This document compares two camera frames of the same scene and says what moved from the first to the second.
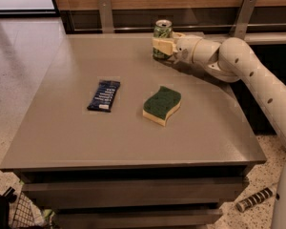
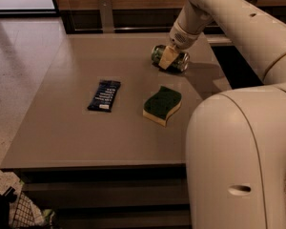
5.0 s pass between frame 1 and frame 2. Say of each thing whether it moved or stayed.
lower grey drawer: stayed
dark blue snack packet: stayed
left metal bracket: stayed
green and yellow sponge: stayed
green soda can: moved
